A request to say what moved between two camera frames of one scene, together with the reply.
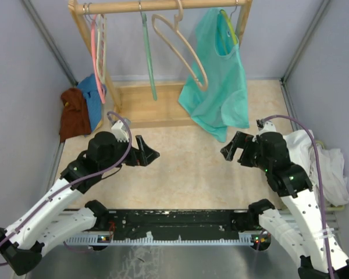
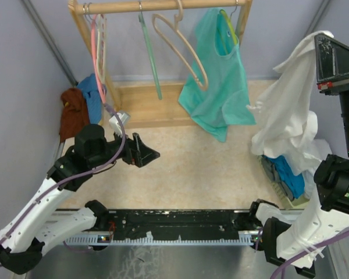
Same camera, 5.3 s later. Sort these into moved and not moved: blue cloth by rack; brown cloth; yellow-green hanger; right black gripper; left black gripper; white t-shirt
Moved: white t-shirt; right black gripper
Not moved: left black gripper; brown cloth; blue cloth by rack; yellow-green hanger
